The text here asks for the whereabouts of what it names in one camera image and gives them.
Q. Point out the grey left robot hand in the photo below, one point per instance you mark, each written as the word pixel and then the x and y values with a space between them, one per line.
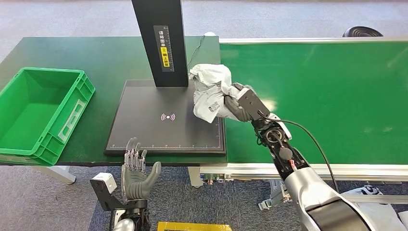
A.
pixel 134 183

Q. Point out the black yellow column label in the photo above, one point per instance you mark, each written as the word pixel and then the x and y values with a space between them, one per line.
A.
pixel 164 47

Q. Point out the white bag with red print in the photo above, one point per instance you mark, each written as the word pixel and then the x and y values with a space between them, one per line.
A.
pixel 379 216

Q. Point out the clear crate label holder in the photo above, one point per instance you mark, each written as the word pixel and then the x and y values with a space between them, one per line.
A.
pixel 72 119

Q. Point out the black left camera bracket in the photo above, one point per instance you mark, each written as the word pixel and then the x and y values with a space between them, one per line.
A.
pixel 102 199

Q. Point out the green plastic crate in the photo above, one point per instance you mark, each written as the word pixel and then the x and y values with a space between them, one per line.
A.
pixel 35 114

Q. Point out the plain white floor bag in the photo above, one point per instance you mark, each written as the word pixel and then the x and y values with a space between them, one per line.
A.
pixel 404 220

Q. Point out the yellow black floor marking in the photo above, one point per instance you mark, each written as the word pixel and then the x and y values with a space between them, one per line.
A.
pixel 191 227

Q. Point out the small white round object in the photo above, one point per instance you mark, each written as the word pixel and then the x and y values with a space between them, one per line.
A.
pixel 210 33

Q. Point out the green conveyor belt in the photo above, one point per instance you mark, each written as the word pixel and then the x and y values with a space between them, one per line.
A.
pixel 350 79

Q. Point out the black round ribbed disc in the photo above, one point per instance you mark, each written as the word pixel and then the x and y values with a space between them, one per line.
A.
pixel 362 32

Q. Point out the white slanted table leg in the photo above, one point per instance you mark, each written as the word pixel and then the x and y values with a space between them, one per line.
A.
pixel 57 173

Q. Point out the white grey plastic mailer package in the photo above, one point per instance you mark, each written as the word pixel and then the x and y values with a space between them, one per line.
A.
pixel 210 83

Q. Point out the aluminium conveyor frame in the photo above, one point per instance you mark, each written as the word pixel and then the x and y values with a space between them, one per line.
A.
pixel 366 172

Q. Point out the black scanner machine with column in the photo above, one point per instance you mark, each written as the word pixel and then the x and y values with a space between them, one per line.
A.
pixel 159 134

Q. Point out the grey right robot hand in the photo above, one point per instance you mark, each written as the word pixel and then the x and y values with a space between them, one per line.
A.
pixel 237 110

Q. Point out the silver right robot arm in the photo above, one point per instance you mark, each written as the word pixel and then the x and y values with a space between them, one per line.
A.
pixel 315 194

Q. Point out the white upright table leg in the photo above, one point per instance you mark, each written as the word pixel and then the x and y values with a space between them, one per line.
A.
pixel 195 177

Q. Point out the black right camera bracket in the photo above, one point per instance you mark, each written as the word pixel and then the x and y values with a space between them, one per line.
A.
pixel 255 105

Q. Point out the black camera bracket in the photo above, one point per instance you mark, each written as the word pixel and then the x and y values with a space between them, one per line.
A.
pixel 102 199
pixel 255 105

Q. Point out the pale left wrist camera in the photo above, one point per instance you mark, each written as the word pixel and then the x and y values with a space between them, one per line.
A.
pixel 105 182

